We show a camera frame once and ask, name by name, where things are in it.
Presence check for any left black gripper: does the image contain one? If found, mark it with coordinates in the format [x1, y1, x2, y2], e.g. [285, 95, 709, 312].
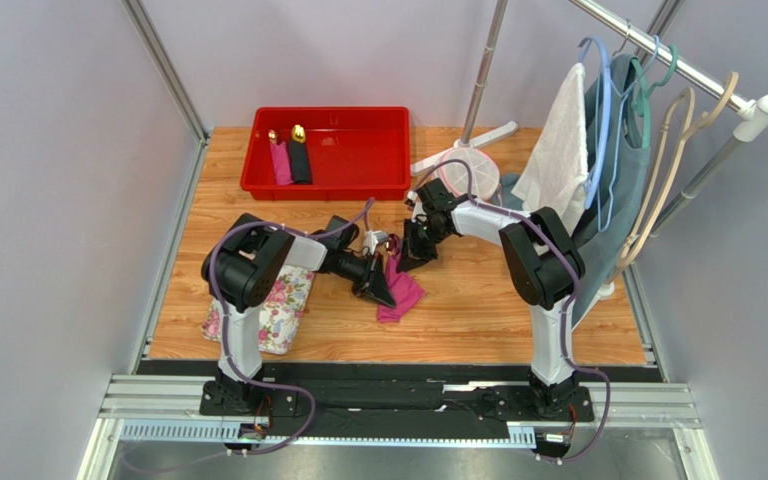
[334, 249, 396, 308]

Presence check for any magenta paper napkin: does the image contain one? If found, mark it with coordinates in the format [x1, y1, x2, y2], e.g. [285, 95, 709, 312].
[376, 254, 425, 323]

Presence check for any iridescent purple spoon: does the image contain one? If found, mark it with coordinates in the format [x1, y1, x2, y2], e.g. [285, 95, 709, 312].
[385, 234, 402, 257]

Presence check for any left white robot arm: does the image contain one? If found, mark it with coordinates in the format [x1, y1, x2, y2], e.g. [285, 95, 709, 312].
[201, 213, 397, 408]

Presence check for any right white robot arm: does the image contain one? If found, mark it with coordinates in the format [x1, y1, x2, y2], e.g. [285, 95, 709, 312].
[396, 179, 585, 407]

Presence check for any black rolled napkin bundle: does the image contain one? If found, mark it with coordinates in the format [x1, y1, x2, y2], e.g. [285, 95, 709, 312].
[287, 124, 312, 185]

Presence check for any pink rolled napkin bundle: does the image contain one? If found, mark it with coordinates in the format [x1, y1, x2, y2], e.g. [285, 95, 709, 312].
[268, 130, 294, 186]

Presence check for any floral tray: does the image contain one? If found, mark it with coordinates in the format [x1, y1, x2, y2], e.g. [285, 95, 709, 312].
[201, 264, 317, 355]

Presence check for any white round mesh basket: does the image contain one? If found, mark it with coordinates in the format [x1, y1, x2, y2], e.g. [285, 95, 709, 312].
[432, 147, 500, 201]

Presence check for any red plastic bin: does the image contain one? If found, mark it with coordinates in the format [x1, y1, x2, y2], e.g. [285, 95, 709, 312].
[239, 106, 411, 201]

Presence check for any white towel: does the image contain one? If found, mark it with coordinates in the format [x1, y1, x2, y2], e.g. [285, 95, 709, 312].
[502, 63, 589, 233]

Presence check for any blue hanger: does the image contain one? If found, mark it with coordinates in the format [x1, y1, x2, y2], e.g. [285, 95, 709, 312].
[579, 36, 613, 232]

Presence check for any beige hanger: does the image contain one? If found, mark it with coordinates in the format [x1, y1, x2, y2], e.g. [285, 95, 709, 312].
[616, 71, 740, 273]
[616, 87, 696, 273]

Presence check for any blue-grey garment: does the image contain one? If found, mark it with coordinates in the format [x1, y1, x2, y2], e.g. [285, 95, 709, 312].
[500, 54, 653, 327]

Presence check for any green hanger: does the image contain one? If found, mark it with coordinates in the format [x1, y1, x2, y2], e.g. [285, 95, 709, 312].
[631, 44, 679, 149]

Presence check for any metal clothes rack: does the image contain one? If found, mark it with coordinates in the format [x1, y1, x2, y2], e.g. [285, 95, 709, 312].
[410, 0, 768, 297]

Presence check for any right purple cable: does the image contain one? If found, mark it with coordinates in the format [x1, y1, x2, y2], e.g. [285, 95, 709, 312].
[407, 158, 615, 465]

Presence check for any purple cable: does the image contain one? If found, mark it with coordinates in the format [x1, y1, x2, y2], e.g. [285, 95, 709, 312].
[207, 196, 377, 467]
[407, 158, 615, 465]

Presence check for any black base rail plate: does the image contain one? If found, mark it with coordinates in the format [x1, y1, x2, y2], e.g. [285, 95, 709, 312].
[199, 362, 599, 440]

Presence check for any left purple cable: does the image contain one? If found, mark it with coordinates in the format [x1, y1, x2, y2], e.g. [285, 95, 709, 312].
[207, 196, 377, 467]

